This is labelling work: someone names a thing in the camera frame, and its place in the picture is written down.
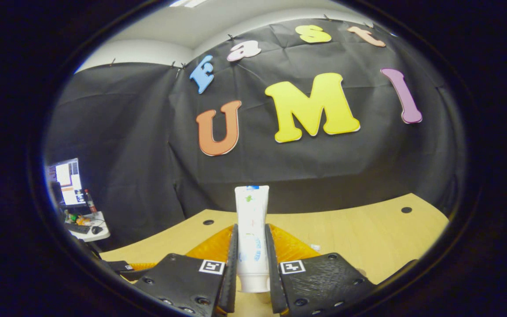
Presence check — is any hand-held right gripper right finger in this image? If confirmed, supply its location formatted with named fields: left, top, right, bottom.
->
left=265, top=224, right=377, bottom=316

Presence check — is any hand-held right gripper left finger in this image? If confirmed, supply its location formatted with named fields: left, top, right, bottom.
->
left=132, top=224, right=239, bottom=317

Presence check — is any white toothpaste tube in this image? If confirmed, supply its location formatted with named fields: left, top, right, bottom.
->
left=235, top=185, right=271, bottom=294

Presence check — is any wooden desktop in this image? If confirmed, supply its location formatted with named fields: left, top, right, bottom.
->
left=99, top=193, right=450, bottom=317

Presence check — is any white side table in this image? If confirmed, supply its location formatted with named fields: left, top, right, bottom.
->
left=64, top=211, right=110, bottom=243

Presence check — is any black keyboard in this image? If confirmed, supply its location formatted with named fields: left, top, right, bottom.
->
left=64, top=222, right=91, bottom=234

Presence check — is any bottle with red cap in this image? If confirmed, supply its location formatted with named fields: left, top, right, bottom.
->
left=84, top=189, right=97, bottom=214

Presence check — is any computer monitor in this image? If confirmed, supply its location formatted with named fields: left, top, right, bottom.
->
left=48, top=158, right=88, bottom=206

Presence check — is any black backdrop cloth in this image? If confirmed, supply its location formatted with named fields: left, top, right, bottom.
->
left=44, top=18, right=465, bottom=251

